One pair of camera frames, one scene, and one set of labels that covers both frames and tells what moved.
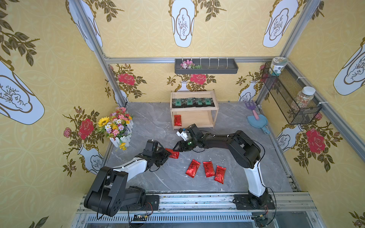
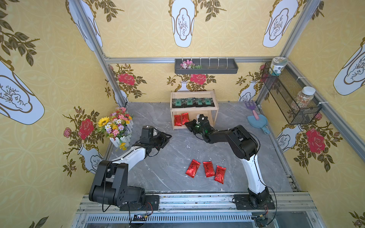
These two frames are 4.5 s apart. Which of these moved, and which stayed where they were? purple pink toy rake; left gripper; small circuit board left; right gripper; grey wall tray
Moved: right gripper; left gripper
Stayed: small circuit board left; purple pink toy rake; grey wall tray
